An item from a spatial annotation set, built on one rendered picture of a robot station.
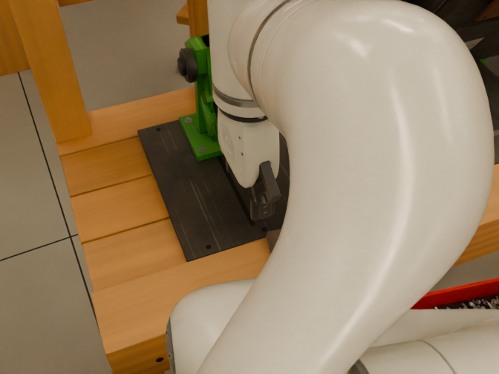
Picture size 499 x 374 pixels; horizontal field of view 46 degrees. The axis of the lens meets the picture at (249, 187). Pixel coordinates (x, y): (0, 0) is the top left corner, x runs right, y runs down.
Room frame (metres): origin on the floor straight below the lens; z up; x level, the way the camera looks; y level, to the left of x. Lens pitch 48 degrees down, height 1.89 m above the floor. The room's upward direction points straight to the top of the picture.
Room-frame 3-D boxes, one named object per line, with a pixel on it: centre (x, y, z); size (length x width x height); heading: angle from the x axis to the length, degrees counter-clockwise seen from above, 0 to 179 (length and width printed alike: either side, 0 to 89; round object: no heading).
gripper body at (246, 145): (0.53, 0.00, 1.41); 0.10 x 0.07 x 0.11; 21
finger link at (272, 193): (0.48, -0.02, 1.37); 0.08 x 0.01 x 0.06; 21
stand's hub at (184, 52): (1.04, 0.14, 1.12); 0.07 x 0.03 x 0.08; 21
